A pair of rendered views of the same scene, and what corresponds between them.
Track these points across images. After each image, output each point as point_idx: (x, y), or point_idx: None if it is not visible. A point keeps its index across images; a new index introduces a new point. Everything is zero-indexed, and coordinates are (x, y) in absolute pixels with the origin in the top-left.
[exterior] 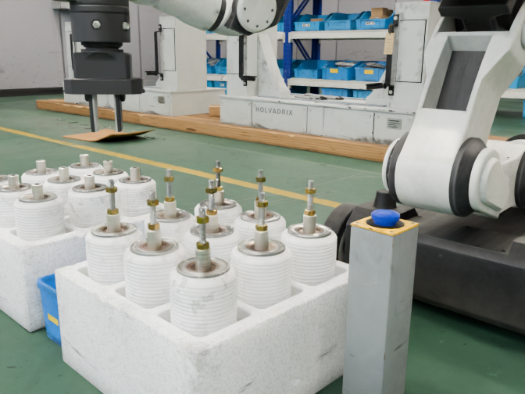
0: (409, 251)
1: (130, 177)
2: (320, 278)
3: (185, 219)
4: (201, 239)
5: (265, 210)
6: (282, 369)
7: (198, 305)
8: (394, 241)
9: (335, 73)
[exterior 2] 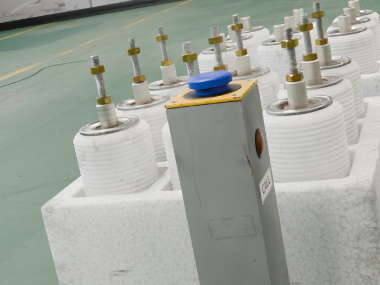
0: (222, 140)
1: None
2: (283, 177)
3: (242, 78)
4: (98, 93)
5: (311, 73)
6: (181, 275)
7: (80, 163)
8: (171, 116)
9: None
